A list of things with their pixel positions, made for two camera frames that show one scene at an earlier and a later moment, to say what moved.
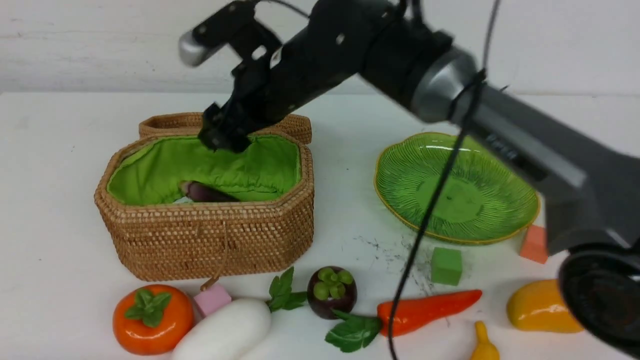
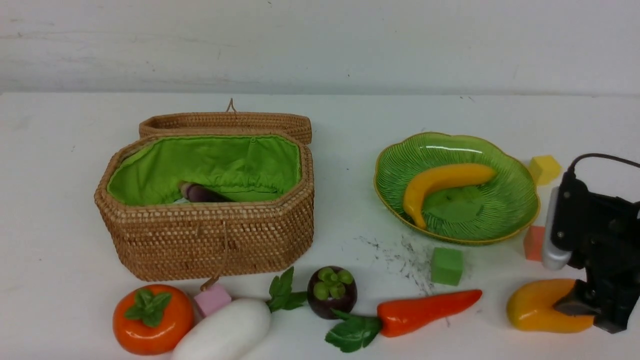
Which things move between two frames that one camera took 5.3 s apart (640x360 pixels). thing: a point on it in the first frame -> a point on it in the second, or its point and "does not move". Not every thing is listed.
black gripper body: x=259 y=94 -> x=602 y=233
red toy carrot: x=355 y=332 does not move
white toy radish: x=240 y=330 does not move
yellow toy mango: x=538 y=305 does not move
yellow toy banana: x=485 y=349 -> x=443 y=176
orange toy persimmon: x=151 y=320 does not move
